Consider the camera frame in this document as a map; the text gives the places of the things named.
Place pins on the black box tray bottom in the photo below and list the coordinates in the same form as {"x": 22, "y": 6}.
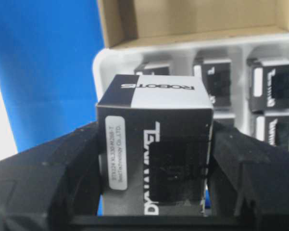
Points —
{"x": 153, "y": 68}

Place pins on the white plastic tray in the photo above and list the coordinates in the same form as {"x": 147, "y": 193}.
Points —
{"x": 110, "y": 62}

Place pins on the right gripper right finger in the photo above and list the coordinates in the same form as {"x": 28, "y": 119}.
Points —
{"x": 248, "y": 179}

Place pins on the black Dynamixel box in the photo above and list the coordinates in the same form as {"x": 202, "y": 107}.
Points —
{"x": 155, "y": 135}

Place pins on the blue table cloth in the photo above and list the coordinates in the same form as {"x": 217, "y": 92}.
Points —
{"x": 47, "y": 49}

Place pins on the black box tray middle-left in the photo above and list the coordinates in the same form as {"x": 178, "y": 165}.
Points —
{"x": 216, "y": 77}

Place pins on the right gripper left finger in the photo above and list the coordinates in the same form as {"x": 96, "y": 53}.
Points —
{"x": 43, "y": 188}

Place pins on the black box tray top-right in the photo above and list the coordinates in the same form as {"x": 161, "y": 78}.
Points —
{"x": 271, "y": 127}

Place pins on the brown cardboard box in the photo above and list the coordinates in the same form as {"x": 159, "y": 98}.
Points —
{"x": 139, "y": 23}

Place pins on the black box tray top-left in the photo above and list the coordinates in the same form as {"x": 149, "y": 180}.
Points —
{"x": 268, "y": 84}

